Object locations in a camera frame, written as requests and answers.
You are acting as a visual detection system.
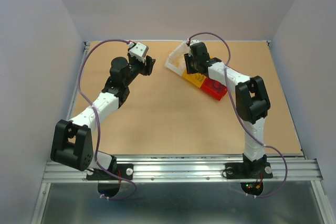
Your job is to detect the red plastic bin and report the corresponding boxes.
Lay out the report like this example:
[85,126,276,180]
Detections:
[201,77,227,101]

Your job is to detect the yellow wire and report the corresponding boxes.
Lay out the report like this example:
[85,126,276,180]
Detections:
[170,50,186,69]

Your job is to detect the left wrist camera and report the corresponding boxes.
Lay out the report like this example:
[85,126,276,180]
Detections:
[128,41,149,63]

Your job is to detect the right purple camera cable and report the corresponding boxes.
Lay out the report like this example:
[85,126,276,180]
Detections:
[186,32,290,199]

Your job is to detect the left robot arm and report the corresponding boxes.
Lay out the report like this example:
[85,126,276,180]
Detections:
[50,56,156,179]

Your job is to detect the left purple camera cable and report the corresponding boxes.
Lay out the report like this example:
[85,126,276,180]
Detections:
[78,39,137,201]

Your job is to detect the purple camera cable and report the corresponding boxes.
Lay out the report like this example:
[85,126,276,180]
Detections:
[78,39,137,201]
[186,32,290,199]

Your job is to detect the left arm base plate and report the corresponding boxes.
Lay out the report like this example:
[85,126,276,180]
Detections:
[86,163,134,181]

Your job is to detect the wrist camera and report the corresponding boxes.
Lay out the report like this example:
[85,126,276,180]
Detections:
[186,39,200,47]
[128,41,149,63]

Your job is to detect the white plastic bin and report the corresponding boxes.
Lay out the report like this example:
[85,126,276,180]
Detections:
[164,40,189,76]

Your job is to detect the dark purple wire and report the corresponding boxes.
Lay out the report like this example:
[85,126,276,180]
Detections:
[207,79,225,92]

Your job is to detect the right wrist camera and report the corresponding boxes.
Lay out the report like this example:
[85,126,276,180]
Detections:
[186,39,200,47]

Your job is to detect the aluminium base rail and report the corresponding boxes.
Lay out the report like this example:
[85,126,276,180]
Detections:
[42,155,323,184]

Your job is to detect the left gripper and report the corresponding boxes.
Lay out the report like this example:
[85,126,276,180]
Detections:
[123,48,155,87]

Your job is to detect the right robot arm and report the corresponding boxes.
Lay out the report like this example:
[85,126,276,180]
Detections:
[184,40,273,179]

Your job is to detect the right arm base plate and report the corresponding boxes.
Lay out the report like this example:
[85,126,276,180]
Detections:
[222,162,274,179]

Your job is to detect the yellow plastic bin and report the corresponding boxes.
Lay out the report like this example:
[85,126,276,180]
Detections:
[182,69,206,89]

